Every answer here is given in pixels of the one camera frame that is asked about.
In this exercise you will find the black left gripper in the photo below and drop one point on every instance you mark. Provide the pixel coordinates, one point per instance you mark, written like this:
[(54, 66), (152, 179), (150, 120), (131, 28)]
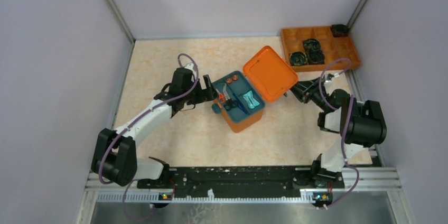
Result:
[(204, 92)]

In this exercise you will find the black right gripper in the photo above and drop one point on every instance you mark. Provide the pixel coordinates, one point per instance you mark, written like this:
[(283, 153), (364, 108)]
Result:
[(302, 92)]

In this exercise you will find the orange small scissors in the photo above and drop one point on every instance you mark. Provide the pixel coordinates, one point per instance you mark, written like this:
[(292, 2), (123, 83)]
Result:
[(221, 97)]

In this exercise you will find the black handled scissors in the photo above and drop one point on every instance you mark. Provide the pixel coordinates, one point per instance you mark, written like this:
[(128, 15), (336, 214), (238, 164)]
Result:
[(228, 103)]

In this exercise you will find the teal divided tray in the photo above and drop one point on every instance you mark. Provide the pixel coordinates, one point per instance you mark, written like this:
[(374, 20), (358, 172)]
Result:
[(236, 91)]

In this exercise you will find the orange medicine box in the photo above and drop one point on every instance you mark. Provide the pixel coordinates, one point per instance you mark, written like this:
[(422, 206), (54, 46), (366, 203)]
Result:
[(272, 78)]

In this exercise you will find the blue tweezers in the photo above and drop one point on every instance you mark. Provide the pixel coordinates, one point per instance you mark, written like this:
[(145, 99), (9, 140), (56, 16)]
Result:
[(241, 106)]

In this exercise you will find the teal clip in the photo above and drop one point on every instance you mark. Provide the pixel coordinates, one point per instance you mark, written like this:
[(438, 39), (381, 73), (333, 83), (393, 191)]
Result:
[(249, 99), (256, 102)]

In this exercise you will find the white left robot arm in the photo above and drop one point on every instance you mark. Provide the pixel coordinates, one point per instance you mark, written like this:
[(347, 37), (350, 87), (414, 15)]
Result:
[(115, 156)]

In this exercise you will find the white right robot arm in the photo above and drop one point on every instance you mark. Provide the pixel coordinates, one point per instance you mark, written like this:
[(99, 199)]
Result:
[(359, 124)]

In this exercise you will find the black tape roll left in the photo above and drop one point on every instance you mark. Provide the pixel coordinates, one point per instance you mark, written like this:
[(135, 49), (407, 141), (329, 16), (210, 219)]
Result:
[(298, 58)]

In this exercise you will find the black tape roll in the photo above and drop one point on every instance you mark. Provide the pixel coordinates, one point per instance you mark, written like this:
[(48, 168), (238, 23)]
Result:
[(298, 58), (311, 45), (315, 57)]

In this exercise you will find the black tape roll right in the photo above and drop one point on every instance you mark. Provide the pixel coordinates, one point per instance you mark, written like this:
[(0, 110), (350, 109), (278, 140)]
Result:
[(315, 57)]

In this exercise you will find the black tape roll upper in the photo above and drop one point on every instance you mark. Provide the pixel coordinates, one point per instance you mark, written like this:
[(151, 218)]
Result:
[(311, 45)]

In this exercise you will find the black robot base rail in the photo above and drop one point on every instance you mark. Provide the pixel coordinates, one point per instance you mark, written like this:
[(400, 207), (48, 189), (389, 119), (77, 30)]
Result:
[(246, 182)]

